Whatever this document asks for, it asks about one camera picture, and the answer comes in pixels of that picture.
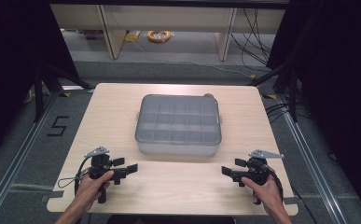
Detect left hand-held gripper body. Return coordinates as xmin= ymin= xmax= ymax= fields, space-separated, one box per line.
xmin=84 ymin=146 xmax=130 ymax=204

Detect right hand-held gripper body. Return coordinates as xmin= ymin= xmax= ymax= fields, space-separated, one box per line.
xmin=229 ymin=148 xmax=285 ymax=206

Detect person's right hand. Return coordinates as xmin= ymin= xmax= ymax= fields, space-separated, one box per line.
xmin=241 ymin=167 xmax=285 ymax=217

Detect person's left hand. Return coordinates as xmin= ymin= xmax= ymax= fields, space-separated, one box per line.
xmin=73 ymin=170 xmax=116 ymax=214

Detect grey lidded compartment box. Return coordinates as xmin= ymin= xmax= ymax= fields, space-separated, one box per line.
xmin=133 ymin=93 xmax=223 ymax=157

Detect black metal stand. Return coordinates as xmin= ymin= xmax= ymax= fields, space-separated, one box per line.
xmin=33 ymin=63 xmax=94 ymax=123
xmin=246 ymin=60 xmax=299 ymax=123

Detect black curtain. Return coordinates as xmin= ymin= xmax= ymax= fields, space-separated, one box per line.
xmin=0 ymin=0 xmax=80 ymax=164
xmin=265 ymin=0 xmax=361 ymax=220

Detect yellow packet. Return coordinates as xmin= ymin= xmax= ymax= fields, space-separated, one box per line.
xmin=124 ymin=30 xmax=142 ymax=43

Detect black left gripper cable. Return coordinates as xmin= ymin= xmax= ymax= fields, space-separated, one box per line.
xmin=57 ymin=156 xmax=92 ymax=198

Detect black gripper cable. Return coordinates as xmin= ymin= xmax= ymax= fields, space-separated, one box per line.
xmin=267 ymin=169 xmax=285 ymax=202
xmin=57 ymin=156 xmax=92 ymax=198

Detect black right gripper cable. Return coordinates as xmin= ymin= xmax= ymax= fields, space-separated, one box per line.
xmin=267 ymin=169 xmax=285 ymax=202

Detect aluminium floor rail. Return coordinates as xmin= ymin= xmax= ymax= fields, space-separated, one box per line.
xmin=0 ymin=90 xmax=62 ymax=224
xmin=275 ymin=92 xmax=349 ymax=224

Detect black floor cables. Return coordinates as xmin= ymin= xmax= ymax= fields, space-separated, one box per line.
xmin=264 ymin=102 xmax=312 ymax=119

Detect hanging black cable bundle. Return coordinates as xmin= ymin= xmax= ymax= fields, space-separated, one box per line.
xmin=229 ymin=7 xmax=273 ymax=69

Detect white desk frame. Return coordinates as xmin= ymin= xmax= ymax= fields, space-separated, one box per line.
xmin=49 ymin=3 xmax=286 ymax=63

